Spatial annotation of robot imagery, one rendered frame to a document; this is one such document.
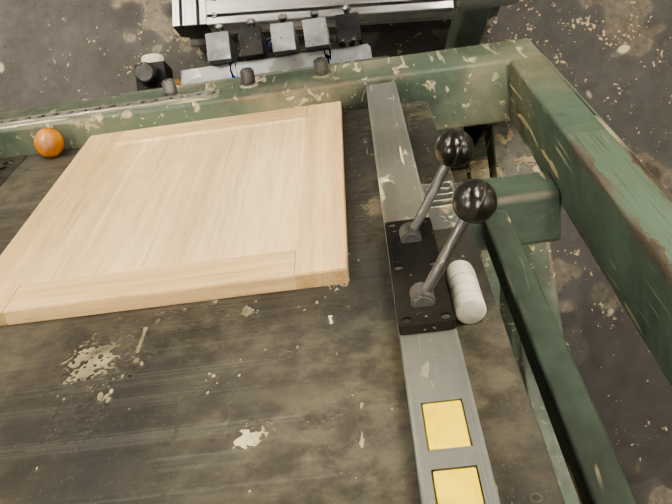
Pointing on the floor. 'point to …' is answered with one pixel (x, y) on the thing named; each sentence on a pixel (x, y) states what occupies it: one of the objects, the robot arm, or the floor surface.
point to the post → (467, 28)
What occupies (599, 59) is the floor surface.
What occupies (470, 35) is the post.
